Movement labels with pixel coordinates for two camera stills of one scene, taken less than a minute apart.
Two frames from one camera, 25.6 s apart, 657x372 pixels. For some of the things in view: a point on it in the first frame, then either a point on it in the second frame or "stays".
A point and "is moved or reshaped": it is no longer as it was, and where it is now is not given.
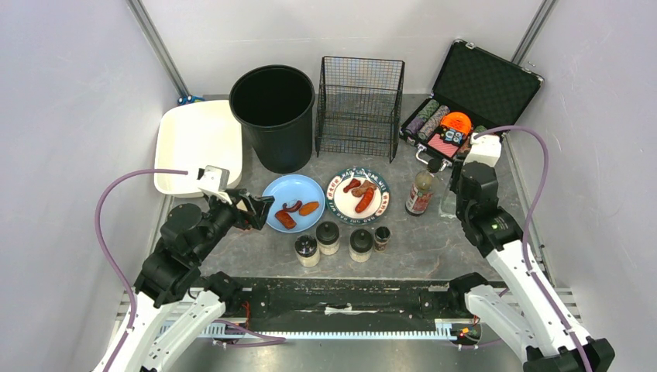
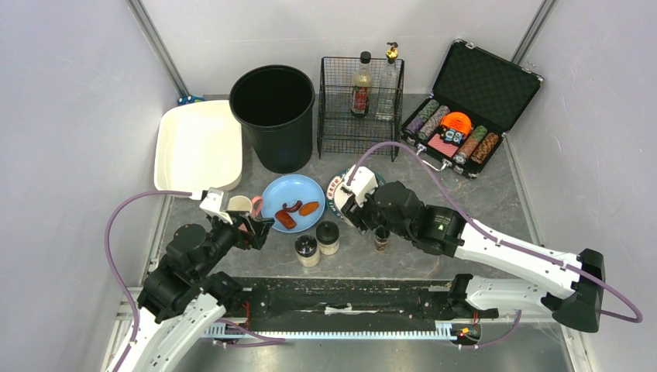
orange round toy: [456, 121] stays
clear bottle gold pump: [441, 191] is moved or reshaped
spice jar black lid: [327, 232] stays
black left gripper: [242, 208] -> [242, 230]
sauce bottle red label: [420, 193] -> [362, 84]
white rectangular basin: [195, 136] stays
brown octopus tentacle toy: [293, 208] stays
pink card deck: [442, 146] stays
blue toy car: [189, 99] stays
